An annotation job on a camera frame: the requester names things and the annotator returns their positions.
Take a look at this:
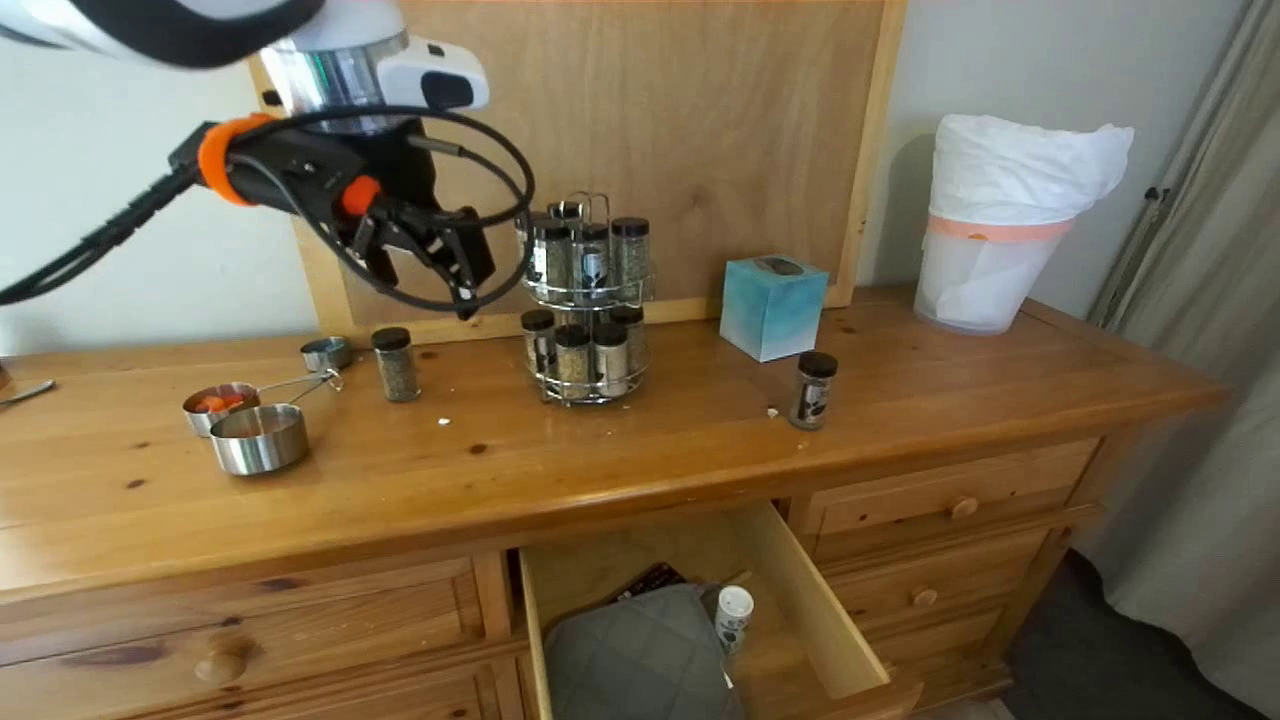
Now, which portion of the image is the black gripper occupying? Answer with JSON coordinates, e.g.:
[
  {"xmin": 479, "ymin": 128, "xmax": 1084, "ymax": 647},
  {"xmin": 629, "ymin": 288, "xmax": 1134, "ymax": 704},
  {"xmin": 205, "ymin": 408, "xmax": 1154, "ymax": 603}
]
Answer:
[{"xmin": 169, "ymin": 111, "xmax": 494, "ymax": 318}]

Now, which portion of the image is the green herb spice bottle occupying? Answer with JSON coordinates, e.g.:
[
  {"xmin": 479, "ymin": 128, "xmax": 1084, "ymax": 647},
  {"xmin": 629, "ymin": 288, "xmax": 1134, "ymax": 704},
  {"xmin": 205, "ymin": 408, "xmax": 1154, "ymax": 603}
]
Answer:
[{"xmin": 554, "ymin": 323, "xmax": 590, "ymax": 401}]

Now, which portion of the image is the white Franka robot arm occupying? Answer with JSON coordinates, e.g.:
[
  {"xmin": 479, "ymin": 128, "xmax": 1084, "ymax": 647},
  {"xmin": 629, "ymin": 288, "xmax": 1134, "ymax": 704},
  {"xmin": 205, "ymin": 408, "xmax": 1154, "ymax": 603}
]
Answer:
[{"xmin": 0, "ymin": 0, "xmax": 529, "ymax": 318}]

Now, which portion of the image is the dark herb spice bottle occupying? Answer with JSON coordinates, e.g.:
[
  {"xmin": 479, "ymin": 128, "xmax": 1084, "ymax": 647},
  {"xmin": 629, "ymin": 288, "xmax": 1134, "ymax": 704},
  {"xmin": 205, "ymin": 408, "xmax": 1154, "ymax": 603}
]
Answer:
[{"xmin": 373, "ymin": 329, "xmax": 414, "ymax": 404}]

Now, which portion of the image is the chrome rotating spice rack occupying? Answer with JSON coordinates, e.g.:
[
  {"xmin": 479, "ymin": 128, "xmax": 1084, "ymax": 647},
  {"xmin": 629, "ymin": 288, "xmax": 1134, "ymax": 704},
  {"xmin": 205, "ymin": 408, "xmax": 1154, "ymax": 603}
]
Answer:
[{"xmin": 517, "ymin": 193, "xmax": 653, "ymax": 408}]

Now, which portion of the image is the black capped spice bottle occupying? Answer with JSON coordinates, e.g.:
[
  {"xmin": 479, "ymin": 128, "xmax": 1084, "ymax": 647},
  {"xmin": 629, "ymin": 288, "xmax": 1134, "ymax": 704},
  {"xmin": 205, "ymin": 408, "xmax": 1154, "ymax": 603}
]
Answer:
[{"xmin": 790, "ymin": 351, "xmax": 841, "ymax": 429}]

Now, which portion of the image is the white bottle in drawer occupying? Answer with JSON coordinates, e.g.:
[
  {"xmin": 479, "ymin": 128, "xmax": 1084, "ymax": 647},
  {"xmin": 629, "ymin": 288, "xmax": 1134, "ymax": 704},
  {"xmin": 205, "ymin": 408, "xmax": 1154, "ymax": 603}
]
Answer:
[{"xmin": 711, "ymin": 583, "xmax": 754, "ymax": 651}]

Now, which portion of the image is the small steel measuring cup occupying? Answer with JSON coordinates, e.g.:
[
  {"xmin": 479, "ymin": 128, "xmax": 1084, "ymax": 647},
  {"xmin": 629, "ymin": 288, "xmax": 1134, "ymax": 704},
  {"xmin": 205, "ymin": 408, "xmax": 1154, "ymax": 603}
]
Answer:
[{"xmin": 300, "ymin": 335, "xmax": 354, "ymax": 370}]

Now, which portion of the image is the large steel measuring cup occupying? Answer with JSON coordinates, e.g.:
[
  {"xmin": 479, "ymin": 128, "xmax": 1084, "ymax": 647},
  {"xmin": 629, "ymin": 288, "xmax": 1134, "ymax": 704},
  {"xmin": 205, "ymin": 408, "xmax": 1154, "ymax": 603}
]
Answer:
[{"xmin": 208, "ymin": 376, "xmax": 341, "ymax": 478}]

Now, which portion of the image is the steel cup with candy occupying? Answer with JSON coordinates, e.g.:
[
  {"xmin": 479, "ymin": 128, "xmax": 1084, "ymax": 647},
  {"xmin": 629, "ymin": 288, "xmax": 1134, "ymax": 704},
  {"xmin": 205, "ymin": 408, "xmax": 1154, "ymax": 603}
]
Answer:
[{"xmin": 179, "ymin": 383, "xmax": 258, "ymax": 434}]

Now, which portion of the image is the wooden dresser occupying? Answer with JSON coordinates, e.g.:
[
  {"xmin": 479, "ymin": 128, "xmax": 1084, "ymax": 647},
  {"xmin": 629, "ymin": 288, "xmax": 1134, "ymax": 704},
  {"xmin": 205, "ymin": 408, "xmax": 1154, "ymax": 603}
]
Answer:
[{"xmin": 0, "ymin": 288, "xmax": 1224, "ymax": 720}]

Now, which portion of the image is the plywood back board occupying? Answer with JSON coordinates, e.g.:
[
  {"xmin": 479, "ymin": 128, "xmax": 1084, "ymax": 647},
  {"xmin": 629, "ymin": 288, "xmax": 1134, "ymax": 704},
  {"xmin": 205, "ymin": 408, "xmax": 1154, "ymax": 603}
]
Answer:
[{"xmin": 345, "ymin": 0, "xmax": 909, "ymax": 318}]

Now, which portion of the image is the teal tissue box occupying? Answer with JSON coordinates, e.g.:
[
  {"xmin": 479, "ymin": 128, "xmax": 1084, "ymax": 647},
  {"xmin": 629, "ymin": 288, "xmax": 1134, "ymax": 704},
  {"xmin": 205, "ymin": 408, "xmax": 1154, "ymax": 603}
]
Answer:
[{"xmin": 718, "ymin": 254, "xmax": 827, "ymax": 362}]

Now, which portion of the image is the metal utensil at edge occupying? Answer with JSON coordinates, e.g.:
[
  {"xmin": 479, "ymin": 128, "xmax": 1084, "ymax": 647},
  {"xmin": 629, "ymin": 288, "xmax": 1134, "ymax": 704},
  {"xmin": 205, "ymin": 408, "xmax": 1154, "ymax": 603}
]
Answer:
[{"xmin": 0, "ymin": 379, "xmax": 60, "ymax": 413}]

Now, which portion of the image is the grey cushion in drawer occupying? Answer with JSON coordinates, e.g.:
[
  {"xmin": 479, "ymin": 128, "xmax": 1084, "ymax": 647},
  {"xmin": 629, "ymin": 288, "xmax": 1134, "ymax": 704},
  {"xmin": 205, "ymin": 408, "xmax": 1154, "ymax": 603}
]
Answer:
[{"xmin": 545, "ymin": 583, "xmax": 744, "ymax": 720}]

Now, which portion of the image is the open wooden drawer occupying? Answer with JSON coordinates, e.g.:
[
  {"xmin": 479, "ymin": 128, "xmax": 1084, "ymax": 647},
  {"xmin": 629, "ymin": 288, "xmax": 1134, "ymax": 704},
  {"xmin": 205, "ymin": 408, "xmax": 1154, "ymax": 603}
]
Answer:
[{"xmin": 519, "ymin": 502, "xmax": 921, "ymax": 720}]

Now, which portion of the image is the white lined trash bin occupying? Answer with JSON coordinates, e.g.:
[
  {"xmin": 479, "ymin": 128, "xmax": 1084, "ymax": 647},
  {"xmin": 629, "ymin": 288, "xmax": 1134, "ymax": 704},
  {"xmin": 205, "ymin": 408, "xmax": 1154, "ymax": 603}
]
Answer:
[{"xmin": 915, "ymin": 116, "xmax": 1134, "ymax": 335}]

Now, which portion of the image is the grey curtain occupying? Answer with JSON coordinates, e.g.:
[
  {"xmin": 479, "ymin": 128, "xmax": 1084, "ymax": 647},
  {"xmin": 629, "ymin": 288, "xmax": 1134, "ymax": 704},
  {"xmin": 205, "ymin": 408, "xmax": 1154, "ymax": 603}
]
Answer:
[{"xmin": 1084, "ymin": 0, "xmax": 1280, "ymax": 720}]

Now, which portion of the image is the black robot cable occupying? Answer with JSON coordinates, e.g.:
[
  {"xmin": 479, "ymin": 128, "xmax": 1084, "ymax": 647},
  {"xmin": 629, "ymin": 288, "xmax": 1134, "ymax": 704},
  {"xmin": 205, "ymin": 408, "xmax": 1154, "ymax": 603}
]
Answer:
[{"xmin": 0, "ymin": 103, "xmax": 539, "ymax": 318}]

